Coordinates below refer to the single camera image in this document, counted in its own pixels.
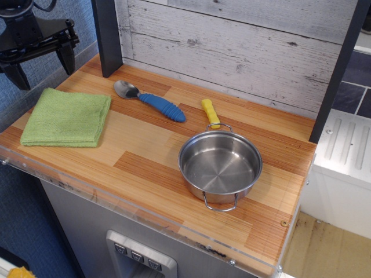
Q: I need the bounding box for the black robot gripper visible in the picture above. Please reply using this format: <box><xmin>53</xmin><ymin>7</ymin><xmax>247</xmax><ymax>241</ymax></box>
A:
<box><xmin>1</xmin><ymin>1</ymin><xmax>79</xmax><ymax>90</ymax></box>

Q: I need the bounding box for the blue handled metal spoon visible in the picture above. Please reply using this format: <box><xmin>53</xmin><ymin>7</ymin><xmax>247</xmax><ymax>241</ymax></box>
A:
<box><xmin>114</xmin><ymin>81</ymin><xmax>186</xmax><ymax>122</ymax></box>

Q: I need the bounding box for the green folded cloth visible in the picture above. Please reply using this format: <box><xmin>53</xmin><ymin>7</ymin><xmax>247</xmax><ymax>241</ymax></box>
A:
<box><xmin>20</xmin><ymin>88</ymin><xmax>111</xmax><ymax>148</ymax></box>

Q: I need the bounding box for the stainless steel pot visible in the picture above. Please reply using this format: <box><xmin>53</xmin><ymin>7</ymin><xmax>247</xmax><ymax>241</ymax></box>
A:
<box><xmin>178</xmin><ymin>123</ymin><xmax>263</xmax><ymax>213</ymax></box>

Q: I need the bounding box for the yellow object bottom corner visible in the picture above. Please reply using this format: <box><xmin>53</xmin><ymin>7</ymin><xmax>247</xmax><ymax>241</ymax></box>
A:
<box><xmin>7</xmin><ymin>267</ymin><xmax>36</xmax><ymax>278</ymax></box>

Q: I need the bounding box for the silver dispenser button panel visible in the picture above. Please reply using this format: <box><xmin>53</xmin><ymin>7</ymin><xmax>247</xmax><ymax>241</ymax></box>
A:
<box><xmin>106</xmin><ymin>230</ymin><xmax>178</xmax><ymax>277</ymax></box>

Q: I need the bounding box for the clear acrylic edge guard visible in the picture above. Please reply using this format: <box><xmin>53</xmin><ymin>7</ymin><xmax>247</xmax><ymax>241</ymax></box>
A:
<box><xmin>1</xmin><ymin>140</ymin><xmax>315</xmax><ymax>277</ymax></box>

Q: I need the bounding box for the dark grey left post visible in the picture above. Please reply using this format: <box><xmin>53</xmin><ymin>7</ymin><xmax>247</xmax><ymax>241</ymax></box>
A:
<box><xmin>91</xmin><ymin>0</ymin><xmax>122</xmax><ymax>78</ymax></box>

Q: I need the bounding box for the dark grey post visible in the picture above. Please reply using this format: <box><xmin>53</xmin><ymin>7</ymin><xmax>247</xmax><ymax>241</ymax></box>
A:
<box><xmin>309</xmin><ymin>0</ymin><xmax>370</xmax><ymax>144</ymax></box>
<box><xmin>91</xmin><ymin>0</ymin><xmax>122</xmax><ymax>78</ymax></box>

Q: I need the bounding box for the yellow plastic handle utensil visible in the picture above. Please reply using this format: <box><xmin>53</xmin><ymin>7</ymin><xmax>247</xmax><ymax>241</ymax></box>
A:
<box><xmin>201</xmin><ymin>99</ymin><xmax>220</xmax><ymax>129</ymax></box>

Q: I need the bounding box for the dark grey right post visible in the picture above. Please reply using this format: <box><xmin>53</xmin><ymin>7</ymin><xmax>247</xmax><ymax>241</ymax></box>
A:
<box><xmin>309</xmin><ymin>0</ymin><xmax>370</xmax><ymax>144</ymax></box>

